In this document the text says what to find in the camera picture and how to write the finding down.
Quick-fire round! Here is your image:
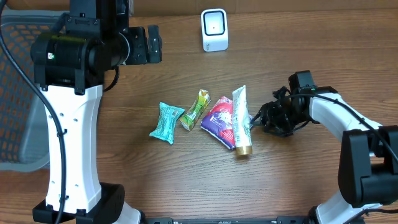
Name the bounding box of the white cosmetic tube gold cap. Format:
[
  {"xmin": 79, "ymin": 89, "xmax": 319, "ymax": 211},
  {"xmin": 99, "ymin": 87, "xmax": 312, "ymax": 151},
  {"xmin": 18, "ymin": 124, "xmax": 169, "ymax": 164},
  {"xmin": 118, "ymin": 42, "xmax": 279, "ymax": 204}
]
[{"xmin": 232, "ymin": 85, "xmax": 252, "ymax": 156}]

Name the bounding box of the teal snack packet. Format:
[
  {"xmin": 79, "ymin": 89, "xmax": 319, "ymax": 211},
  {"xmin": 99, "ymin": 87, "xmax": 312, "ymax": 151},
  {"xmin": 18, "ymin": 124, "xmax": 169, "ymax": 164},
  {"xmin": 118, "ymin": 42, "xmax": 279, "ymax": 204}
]
[{"xmin": 149, "ymin": 102, "xmax": 185, "ymax": 145}]

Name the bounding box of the red purple tissue pack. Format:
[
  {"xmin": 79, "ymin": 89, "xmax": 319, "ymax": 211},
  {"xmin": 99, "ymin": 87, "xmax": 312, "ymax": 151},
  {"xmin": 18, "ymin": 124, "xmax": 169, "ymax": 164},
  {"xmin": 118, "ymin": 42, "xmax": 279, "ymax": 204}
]
[{"xmin": 201, "ymin": 96, "xmax": 236, "ymax": 150}]

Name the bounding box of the green juice carton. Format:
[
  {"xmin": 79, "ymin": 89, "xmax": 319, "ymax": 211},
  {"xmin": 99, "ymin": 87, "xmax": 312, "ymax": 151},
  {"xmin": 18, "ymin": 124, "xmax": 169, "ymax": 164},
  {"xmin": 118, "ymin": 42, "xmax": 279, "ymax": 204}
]
[{"xmin": 180, "ymin": 89, "xmax": 211, "ymax": 131}]

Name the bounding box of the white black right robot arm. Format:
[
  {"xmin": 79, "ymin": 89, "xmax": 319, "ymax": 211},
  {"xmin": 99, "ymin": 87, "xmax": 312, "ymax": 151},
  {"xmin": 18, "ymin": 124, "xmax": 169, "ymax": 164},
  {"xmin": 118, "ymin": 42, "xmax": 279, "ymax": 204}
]
[{"xmin": 251, "ymin": 86, "xmax": 397, "ymax": 223}]

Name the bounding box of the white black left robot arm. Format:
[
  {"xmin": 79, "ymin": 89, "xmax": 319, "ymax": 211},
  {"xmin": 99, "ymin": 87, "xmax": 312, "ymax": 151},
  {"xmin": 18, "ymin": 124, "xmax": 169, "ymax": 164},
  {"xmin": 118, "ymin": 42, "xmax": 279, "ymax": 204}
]
[{"xmin": 30, "ymin": 0, "xmax": 162, "ymax": 223}]

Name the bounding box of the white barcode scanner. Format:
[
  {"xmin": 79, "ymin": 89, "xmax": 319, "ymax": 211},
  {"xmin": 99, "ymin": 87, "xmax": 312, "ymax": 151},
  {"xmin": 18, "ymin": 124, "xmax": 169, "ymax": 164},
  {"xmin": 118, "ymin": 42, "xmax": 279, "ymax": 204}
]
[{"xmin": 200, "ymin": 8, "xmax": 229, "ymax": 52}]

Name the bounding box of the grey plastic lattice basket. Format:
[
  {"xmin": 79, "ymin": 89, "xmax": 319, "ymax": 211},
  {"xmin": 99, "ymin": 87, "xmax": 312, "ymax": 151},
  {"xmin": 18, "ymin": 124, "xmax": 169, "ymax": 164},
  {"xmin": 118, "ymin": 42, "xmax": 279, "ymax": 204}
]
[{"xmin": 1, "ymin": 10, "xmax": 63, "ymax": 172}]

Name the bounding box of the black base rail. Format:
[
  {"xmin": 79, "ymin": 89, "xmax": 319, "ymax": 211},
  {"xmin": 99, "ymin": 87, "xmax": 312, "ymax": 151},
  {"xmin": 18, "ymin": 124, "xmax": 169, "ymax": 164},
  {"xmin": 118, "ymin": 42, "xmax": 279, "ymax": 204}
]
[{"xmin": 139, "ymin": 216, "xmax": 313, "ymax": 224}]

